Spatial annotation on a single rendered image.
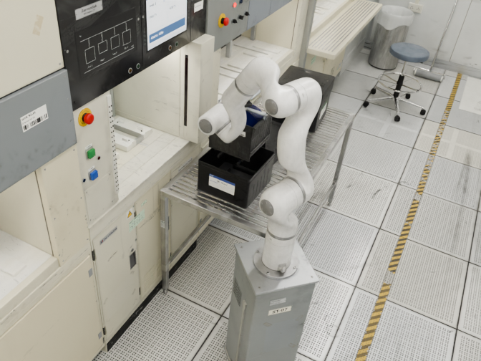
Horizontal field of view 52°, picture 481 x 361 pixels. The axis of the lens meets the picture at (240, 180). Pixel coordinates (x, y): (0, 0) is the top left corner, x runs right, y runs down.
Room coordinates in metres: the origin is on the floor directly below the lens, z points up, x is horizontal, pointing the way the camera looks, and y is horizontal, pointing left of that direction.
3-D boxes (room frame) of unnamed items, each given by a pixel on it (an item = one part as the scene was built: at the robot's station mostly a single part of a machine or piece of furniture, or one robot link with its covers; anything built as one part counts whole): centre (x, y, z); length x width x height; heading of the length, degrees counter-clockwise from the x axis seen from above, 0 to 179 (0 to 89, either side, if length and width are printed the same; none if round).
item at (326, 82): (2.65, -0.32, 0.89); 0.29 x 0.29 x 0.25; 70
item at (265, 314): (1.42, -0.18, 0.38); 0.28 x 0.28 x 0.76; 22
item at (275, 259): (1.42, -0.18, 0.85); 0.19 x 0.19 x 0.18
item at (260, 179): (1.91, 0.03, 0.85); 0.28 x 0.28 x 0.17; 65
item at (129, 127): (2.07, 0.62, 0.89); 0.22 x 0.21 x 0.04; 67
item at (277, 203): (1.40, -0.16, 1.07); 0.19 x 0.12 x 0.24; 138
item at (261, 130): (1.92, 0.02, 1.11); 0.24 x 0.20 x 0.32; 65
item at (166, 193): (2.28, -0.15, 0.38); 1.30 x 0.60 x 0.76; 157
